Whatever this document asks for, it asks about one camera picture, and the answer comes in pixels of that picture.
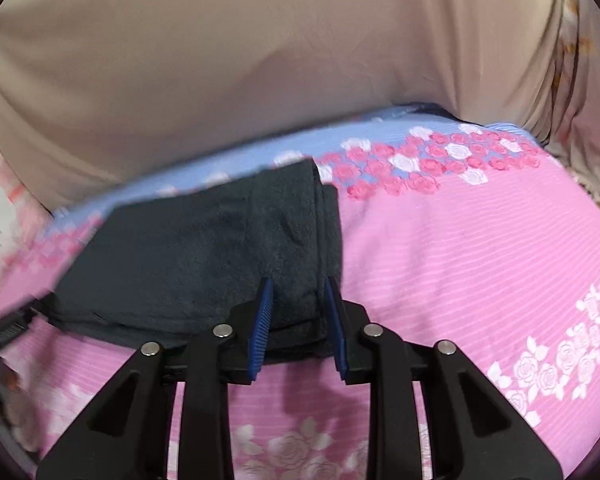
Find person's left hand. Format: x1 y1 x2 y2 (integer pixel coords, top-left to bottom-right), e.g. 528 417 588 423
0 358 24 427

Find white cartoon pillow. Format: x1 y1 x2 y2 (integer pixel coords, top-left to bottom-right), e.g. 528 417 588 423
0 153 52 281

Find pink rose bed sheet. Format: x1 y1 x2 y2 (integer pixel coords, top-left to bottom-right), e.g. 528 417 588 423
0 107 600 479

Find pale fleece blanket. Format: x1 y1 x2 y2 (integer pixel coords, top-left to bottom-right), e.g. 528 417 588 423
546 0 600 207

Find dark grey pants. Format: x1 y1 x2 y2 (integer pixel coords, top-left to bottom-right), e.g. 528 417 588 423
48 160 342 362

